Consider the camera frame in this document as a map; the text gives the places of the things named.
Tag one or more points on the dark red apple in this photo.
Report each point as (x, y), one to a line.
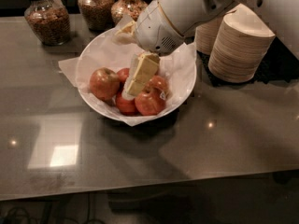
(126, 107)
(123, 74)

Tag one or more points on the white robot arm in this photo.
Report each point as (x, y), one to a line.
(281, 16)

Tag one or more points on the white paper liner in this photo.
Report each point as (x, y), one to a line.
(102, 52)

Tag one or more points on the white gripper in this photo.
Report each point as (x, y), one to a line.
(154, 28)

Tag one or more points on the black mat under bowls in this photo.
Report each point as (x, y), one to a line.
(267, 69)

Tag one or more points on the white bowl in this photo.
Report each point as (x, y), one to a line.
(183, 87)

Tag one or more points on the left glass cereal jar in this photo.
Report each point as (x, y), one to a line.
(49, 20)

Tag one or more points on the middle dark red apple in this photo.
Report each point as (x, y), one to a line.
(123, 74)

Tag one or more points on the glass cereal jar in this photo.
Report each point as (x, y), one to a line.
(132, 8)
(96, 13)
(49, 20)

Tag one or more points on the front dark red apple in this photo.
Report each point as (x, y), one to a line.
(126, 107)

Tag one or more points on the rear stack paper bowls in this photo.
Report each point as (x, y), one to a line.
(205, 35)

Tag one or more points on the right red-yellow apple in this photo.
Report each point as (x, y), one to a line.
(159, 83)

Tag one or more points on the front apple with sticker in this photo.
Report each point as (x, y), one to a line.
(150, 102)

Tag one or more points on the large red-green apple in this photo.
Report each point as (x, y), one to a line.
(104, 83)

